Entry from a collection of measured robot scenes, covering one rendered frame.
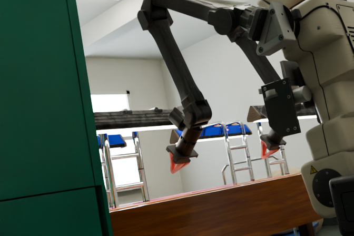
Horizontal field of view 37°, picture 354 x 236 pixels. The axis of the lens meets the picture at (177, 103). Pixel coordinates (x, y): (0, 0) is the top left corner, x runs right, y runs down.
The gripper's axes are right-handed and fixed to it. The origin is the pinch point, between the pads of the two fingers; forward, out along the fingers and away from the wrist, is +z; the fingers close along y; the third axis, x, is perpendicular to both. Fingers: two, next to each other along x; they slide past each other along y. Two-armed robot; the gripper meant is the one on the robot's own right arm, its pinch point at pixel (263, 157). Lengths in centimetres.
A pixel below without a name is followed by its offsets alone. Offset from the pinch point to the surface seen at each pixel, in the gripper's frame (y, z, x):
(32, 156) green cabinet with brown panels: 107, -18, 4
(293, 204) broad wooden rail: 2.6, 4.2, 22.4
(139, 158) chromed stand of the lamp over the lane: 33.0, 21.8, -30.3
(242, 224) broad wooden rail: 33.0, 5.1, 23.7
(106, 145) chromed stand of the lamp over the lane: 48, 17, -35
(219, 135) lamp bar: -57, 43, -63
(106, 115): 58, -1, -31
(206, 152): -429, 317, -324
